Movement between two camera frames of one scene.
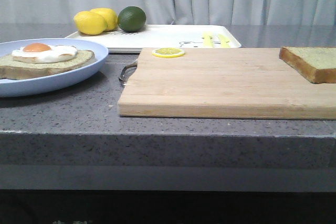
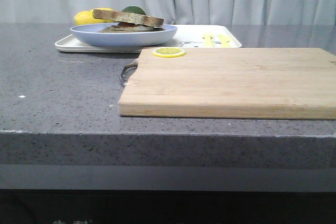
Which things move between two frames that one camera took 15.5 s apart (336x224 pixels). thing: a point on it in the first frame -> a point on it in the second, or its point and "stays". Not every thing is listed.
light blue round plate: x=43 y=85 -> x=90 y=33
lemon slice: x=168 y=52 stays
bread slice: x=317 y=64 -> x=126 y=18
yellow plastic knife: x=226 y=43 stays
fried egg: x=35 y=52 -> x=124 y=24
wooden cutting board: x=236 y=83 stays
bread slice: x=10 y=69 -> x=118 y=30
